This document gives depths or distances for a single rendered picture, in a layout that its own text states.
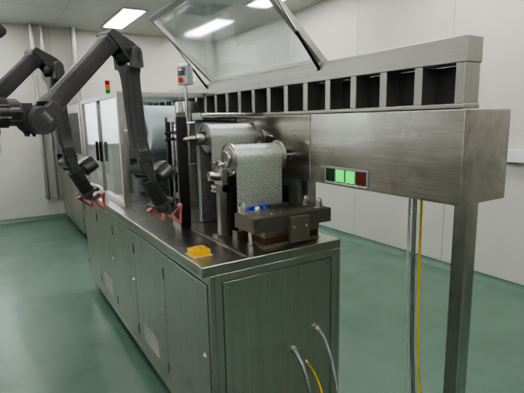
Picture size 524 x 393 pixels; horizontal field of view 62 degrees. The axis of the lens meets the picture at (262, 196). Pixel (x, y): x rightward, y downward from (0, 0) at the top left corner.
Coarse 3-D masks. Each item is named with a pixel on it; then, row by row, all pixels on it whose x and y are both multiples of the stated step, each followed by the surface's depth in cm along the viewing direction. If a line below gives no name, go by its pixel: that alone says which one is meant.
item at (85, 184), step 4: (84, 180) 187; (88, 180) 190; (76, 184) 186; (80, 184) 186; (84, 184) 187; (88, 184) 188; (80, 188) 187; (84, 188) 187; (88, 188) 188; (92, 188) 190; (96, 188) 189; (80, 192) 188; (84, 192) 188; (88, 192) 189; (92, 192) 187; (88, 196) 186
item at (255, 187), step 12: (264, 168) 193; (276, 168) 197; (240, 180) 187; (252, 180) 191; (264, 180) 194; (276, 180) 197; (240, 192) 188; (252, 192) 191; (264, 192) 195; (276, 192) 198; (252, 204) 192; (264, 204) 196
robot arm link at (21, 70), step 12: (36, 48) 165; (24, 60) 163; (36, 60) 166; (48, 60) 169; (12, 72) 160; (24, 72) 163; (48, 72) 172; (0, 84) 157; (12, 84) 161; (0, 96) 158
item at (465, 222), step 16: (304, 192) 227; (464, 208) 150; (464, 224) 151; (464, 240) 152; (464, 256) 152; (464, 272) 153; (464, 288) 154; (448, 304) 160; (464, 304) 155; (448, 320) 160; (464, 320) 157; (448, 336) 161; (464, 336) 158; (448, 352) 162; (464, 352) 160; (448, 368) 163; (464, 368) 161; (448, 384) 164; (464, 384) 163
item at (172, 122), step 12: (168, 120) 213; (180, 120) 204; (180, 132) 205; (168, 144) 217; (180, 144) 206; (168, 156) 218; (180, 156) 206; (180, 168) 207; (168, 180) 221; (180, 180) 208; (180, 192) 209
